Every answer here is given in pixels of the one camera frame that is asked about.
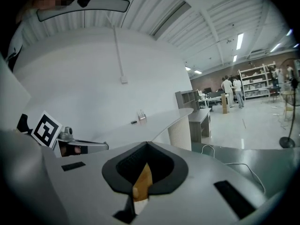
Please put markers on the black standing fan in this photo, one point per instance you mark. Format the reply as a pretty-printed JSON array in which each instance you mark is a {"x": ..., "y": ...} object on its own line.
[{"x": 293, "y": 95}]

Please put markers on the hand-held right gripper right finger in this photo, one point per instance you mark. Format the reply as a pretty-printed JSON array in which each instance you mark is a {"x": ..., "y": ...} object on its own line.
[{"x": 192, "y": 179}]

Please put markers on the tall cardboard box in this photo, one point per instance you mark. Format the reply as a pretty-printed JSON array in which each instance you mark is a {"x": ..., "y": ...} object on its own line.
[{"x": 224, "y": 103}]

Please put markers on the white head mount band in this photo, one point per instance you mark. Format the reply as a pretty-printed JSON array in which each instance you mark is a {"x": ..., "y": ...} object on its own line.
[{"x": 93, "y": 5}]

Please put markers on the small black object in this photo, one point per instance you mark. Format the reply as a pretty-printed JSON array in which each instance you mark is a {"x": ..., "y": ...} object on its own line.
[{"x": 133, "y": 122}]

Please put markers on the person's white shirt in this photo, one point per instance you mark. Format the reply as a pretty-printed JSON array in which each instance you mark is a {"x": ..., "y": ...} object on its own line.
[{"x": 17, "y": 39}]

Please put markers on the long ceiling light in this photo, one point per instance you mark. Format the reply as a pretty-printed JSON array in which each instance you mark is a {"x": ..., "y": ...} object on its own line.
[{"x": 240, "y": 41}]

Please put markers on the small holder with white sticks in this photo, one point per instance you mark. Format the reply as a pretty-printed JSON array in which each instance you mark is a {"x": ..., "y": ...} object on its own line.
[{"x": 141, "y": 116}]

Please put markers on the short ceiling light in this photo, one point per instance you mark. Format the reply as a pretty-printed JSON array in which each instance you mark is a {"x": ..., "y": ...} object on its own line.
[{"x": 234, "y": 58}]

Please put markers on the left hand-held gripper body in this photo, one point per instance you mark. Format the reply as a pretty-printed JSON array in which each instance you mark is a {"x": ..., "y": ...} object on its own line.
[{"x": 47, "y": 130}]

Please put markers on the white work table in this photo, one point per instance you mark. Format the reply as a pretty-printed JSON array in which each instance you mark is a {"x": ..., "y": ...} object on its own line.
[{"x": 209, "y": 100}]

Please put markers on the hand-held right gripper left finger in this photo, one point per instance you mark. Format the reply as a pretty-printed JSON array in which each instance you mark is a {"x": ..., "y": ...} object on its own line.
[{"x": 79, "y": 186}]

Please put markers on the grey open shelf cabinet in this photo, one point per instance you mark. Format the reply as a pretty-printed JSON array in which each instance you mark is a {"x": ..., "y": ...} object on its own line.
[{"x": 187, "y": 99}]

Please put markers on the white storage rack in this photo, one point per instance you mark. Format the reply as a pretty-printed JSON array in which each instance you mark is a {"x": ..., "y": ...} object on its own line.
[{"x": 255, "y": 83}]

